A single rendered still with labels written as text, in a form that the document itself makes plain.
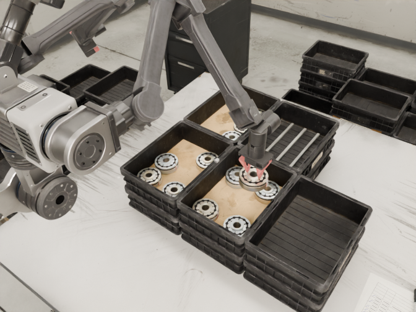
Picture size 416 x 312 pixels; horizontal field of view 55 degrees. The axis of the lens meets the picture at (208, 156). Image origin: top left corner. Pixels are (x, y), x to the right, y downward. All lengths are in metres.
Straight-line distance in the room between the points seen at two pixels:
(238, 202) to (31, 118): 0.92
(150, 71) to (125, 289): 0.84
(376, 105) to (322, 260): 1.57
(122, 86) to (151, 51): 1.86
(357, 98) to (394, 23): 1.88
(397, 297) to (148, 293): 0.89
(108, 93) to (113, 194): 1.19
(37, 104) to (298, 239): 1.00
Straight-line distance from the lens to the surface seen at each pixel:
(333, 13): 4.82
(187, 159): 1.80
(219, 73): 1.25
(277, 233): 1.54
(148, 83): 1.05
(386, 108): 2.87
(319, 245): 1.54
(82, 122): 0.96
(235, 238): 1.39
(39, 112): 0.98
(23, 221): 1.92
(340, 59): 3.32
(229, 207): 1.60
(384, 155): 2.15
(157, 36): 1.16
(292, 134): 1.95
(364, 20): 4.73
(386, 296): 1.65
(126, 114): 1.02
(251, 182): 1.40
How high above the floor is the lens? 2.06
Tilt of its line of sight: 43 degrees down
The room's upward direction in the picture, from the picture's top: 2 degrees counter-clockwise
